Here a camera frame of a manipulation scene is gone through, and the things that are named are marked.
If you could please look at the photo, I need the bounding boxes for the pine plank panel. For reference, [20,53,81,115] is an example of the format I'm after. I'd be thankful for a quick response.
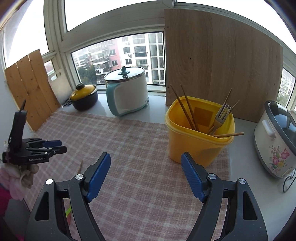
[4,49,61,131]

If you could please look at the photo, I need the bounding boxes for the black pot yellow lid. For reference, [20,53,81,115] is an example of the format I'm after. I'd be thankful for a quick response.
[69,83,98,111]

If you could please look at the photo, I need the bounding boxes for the white teal electric pot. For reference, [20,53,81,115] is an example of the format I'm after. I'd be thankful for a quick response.
[104,66,149,116]

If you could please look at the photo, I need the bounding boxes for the left gloved hand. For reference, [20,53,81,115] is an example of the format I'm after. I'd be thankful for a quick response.
[1,163,39,200]

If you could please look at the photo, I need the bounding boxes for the green plastic spoon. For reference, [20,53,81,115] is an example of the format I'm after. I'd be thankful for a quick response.
[66,206,72,217]

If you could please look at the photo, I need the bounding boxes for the yellow plastic utensil bin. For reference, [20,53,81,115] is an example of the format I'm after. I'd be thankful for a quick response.
[165,96,235,167]

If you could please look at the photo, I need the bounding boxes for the metal fork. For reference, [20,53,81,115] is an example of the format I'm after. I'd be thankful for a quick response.
[209,103,232,135]

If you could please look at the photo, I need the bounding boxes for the white cutting board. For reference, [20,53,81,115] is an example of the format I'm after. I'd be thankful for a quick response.
[48,69,73,105]

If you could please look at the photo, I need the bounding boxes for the black scissors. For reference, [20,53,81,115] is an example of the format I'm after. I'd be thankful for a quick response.
[62,99,72,107]

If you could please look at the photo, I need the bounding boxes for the large wooden board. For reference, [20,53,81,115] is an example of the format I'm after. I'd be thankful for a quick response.
[164,9,283,122]

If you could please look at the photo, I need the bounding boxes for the pink plaid table cloth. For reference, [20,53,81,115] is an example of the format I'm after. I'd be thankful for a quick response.
[24,109,231,241]

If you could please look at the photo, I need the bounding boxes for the floral white rice cooker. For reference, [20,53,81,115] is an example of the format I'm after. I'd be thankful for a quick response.
[254,100,296,179]

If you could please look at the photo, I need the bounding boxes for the black power cable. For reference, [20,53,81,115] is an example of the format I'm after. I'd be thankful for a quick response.
[282,169,296,193]

